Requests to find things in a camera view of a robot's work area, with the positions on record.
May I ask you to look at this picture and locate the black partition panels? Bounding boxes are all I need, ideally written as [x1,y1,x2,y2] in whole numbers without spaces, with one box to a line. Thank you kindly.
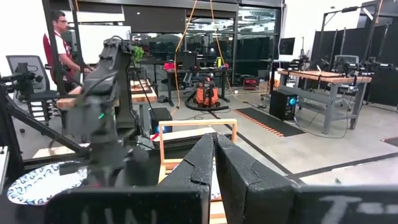
[310,23,398,106]

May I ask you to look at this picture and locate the red box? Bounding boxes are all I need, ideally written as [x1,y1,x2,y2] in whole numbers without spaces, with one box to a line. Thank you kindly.
[242,77,259,91]

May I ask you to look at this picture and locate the wooden slatted shelf rack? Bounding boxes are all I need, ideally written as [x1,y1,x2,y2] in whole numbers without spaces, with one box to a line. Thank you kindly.
[157,119,239,224]

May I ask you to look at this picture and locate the black table mat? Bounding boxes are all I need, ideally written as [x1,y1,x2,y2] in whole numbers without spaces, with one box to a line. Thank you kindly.
[0,149,162,224]

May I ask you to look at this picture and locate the orange hanging cable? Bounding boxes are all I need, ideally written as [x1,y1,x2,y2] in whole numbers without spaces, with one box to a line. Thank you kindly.
[170,0,198,116]
[210,0,246,102]

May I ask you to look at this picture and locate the black aluminium rig frame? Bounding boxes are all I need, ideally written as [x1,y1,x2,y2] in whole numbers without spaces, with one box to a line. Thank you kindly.
[0,0,94,184]

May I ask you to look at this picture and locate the grey mesh office chair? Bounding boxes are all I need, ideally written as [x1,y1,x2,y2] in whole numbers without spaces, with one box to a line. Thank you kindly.
[6,55,60,125]

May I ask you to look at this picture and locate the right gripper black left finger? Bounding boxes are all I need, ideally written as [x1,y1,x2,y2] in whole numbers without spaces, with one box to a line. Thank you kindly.
[158,133,216,224]

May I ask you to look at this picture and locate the orange shop vacuum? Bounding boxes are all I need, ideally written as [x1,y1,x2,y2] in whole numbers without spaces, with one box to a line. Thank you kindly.
[194,76,220,108]

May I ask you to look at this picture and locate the person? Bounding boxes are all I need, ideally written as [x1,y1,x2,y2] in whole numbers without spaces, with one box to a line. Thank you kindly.
[42,9,94,94]

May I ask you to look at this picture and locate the blue patterned white plate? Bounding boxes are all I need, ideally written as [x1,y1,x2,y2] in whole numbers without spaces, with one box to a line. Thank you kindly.
[6,160,88,206]

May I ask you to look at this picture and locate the black computer monitor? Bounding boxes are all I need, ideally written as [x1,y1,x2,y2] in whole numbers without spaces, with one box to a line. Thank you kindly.
[279,37,295,56]

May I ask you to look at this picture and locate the black mounted camera device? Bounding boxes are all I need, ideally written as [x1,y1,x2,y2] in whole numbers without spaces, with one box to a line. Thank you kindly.
[0,62,44,103]

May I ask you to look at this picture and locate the black computer tower blue light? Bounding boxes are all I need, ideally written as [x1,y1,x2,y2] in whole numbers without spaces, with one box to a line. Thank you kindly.
[269,89,299,121]
[149,107,174,134]

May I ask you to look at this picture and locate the black vacuum hose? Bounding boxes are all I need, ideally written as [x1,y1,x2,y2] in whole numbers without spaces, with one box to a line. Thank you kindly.
[185,91,231,112]

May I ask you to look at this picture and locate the black floor mat orange stripes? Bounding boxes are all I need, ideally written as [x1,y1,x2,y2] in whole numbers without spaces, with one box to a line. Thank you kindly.
[232,107,306,138]

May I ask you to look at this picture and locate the black office desk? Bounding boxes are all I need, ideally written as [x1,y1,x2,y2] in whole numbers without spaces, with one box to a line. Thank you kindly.
[164,67,233,106]

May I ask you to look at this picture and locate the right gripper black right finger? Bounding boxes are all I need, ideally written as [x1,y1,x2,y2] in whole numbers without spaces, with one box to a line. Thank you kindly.
[215,133,297,224]

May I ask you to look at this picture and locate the wooden workbench with grey legs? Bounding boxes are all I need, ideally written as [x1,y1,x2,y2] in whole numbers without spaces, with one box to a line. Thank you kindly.
[277,68,373,135]
[57,79,159,110]

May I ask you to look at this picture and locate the small green leafy plant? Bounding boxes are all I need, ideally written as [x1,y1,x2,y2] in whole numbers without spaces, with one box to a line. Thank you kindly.
[132,45,146,63]

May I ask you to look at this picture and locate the white board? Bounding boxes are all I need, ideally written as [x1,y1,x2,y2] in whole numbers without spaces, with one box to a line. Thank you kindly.
[77,24,131,65]

